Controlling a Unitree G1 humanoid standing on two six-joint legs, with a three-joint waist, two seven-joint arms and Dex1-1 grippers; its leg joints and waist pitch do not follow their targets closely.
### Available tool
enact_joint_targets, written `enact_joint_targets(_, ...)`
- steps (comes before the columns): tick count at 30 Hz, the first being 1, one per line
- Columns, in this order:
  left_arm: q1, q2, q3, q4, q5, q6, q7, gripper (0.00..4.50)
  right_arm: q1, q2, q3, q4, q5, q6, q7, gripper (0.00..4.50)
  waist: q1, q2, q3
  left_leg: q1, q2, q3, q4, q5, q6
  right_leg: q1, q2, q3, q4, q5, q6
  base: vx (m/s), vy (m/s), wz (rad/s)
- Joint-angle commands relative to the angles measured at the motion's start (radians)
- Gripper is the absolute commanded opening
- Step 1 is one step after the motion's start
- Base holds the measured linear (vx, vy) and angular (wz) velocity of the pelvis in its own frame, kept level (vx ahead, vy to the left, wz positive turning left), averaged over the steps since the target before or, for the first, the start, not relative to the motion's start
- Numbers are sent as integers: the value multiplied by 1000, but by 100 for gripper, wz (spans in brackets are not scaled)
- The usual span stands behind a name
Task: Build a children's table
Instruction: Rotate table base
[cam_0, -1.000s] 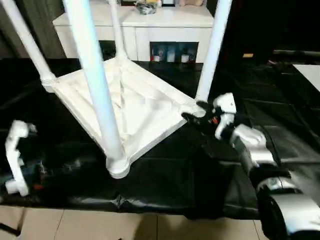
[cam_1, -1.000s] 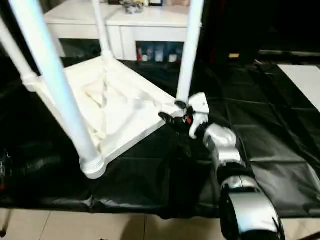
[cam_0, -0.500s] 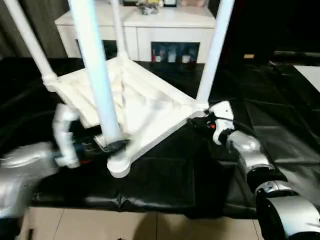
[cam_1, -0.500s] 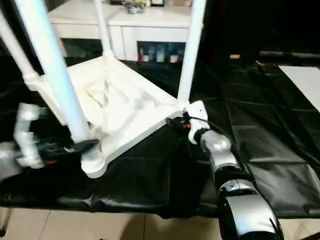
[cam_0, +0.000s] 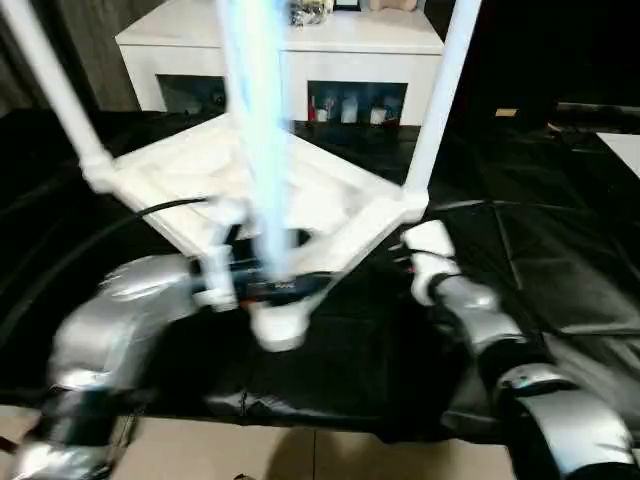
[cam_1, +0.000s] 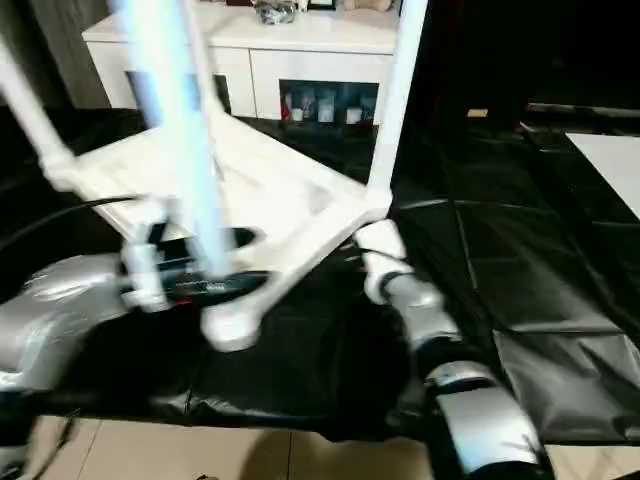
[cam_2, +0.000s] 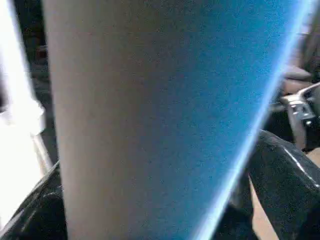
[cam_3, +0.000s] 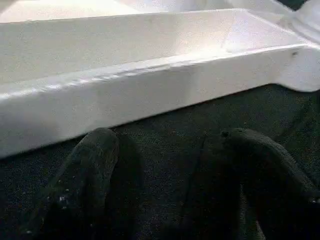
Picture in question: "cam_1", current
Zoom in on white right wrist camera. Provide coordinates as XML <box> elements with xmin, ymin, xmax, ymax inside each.
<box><xmin>354</xmin><ymin>219</ymin><xmax>414</xmax><ymax>304</ymax></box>

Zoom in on grey curtain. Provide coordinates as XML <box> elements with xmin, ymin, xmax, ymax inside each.
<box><xmin>0</xmin><ymin>0</ymin><xmax>111</xmax><ymax>109</ymax></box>

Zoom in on black mat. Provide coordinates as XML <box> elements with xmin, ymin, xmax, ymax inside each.
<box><xmin>0</xmin><ymin>107</ymin><xmax>640</xmax><ymax>446</ymax></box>

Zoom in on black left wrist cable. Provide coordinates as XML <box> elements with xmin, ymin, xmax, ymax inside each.
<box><xmin>0</xmin><ymin>196</ymin><xmax>144</xmax><ymax>251</ymax></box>

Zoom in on black tangled bundle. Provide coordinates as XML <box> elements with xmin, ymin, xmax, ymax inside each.
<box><xmin>254</xmin><ymin>0</ymin><xmax>299</xmax><ymax>25</ymax></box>

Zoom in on white plastic table top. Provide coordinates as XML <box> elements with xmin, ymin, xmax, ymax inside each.
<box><xmin>44</xmin><ymin>112</ymin><xmax>396</xmax><ymax>354</ymax></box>

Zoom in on white long board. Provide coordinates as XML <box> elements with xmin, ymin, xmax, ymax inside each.
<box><xmin>564</xmin><ymin>132</ymin><xmax>640</xmax><ymax>221</ymax></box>

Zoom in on white low cabinet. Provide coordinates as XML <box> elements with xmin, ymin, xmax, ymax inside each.
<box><xmin>82</xmin><ymin>4</ymin><xmax>401</xmax><ymax>121</ymax></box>

